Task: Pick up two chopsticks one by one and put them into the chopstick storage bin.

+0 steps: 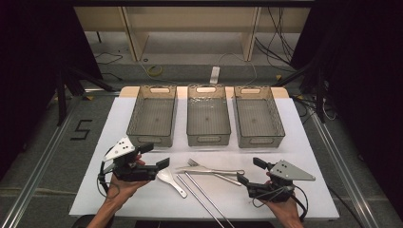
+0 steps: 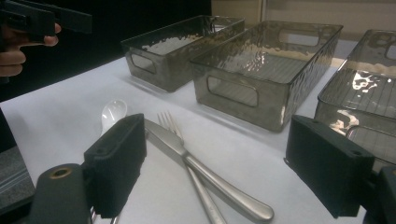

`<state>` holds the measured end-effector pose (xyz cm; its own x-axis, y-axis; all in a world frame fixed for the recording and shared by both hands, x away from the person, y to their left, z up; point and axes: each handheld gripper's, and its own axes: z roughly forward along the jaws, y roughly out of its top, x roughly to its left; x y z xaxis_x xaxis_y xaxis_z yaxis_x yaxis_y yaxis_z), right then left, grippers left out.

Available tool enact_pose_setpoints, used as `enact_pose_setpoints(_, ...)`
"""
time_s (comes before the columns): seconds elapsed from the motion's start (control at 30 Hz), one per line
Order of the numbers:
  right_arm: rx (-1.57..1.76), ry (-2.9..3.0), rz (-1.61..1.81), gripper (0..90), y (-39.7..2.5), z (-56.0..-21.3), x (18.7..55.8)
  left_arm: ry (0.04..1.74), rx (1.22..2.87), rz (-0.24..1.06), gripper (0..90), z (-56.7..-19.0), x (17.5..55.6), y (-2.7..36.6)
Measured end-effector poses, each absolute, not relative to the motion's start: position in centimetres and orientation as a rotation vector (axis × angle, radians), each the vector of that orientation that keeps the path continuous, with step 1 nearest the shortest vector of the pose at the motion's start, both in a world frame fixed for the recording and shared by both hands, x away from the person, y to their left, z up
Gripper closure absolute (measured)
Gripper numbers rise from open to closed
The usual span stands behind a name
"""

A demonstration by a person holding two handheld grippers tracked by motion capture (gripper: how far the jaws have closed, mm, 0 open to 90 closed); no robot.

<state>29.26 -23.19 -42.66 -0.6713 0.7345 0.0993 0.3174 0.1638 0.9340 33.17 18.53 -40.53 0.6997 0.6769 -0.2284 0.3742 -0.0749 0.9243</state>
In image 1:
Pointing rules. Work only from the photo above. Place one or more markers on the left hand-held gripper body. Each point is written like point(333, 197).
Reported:
point(133, 173)

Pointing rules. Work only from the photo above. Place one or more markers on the person's left hand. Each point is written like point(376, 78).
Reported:
point(122, 188)

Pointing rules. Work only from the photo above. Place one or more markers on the metal chopstick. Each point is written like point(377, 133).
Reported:
point(196, 197)
point(206, 196)

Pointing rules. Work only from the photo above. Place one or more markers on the black metal stand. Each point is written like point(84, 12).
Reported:
point(61, 95)
point(320, 95)

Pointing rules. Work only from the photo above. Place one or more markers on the white ceramic spoon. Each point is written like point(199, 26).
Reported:
point(166, 175)

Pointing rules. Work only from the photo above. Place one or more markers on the metal floor rail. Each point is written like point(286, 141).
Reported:
point(345, 177)
point(34, 177)

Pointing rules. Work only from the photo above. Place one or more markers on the person's right hand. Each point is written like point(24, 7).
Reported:
point(288, 213)

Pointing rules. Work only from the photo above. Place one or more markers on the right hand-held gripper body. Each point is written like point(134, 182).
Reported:
point(291, 172)

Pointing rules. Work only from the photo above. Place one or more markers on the grey plastic bin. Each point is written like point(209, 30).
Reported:
point(258, 118)
point(207, 117)
point(152, 117)

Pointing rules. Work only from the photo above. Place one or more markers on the metal fork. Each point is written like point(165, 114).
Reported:
point(193, 163)

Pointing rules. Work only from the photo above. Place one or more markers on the yellow tape roll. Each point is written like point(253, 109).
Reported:
point(149, 71)

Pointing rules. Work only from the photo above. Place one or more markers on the white table cover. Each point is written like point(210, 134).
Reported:
point(142, 205)

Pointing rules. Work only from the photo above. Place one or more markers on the white power strip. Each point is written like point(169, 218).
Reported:
point(214, 75)

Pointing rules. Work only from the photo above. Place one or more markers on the wooden shelf unit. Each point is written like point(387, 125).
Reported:
point(139, 41)

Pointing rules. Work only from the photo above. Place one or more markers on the black curtain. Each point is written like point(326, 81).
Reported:
point(31, 63)
point(364, 79)

